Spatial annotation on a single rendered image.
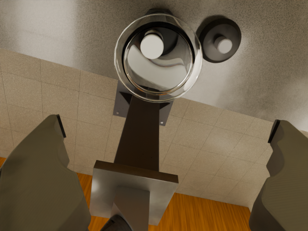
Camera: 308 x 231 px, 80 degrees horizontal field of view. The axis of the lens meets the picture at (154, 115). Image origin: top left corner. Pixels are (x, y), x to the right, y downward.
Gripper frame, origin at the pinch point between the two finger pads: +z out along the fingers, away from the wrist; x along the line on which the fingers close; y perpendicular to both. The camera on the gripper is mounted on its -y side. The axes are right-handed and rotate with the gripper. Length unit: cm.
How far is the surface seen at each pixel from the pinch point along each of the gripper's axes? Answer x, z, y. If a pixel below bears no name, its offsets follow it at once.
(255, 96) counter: 25.3, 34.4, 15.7
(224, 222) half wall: 79, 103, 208
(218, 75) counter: 14.7, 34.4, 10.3
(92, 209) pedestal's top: -28, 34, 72
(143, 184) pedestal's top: -5, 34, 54
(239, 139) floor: 79, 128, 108
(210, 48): 10.5, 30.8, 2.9
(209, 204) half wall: 65, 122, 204
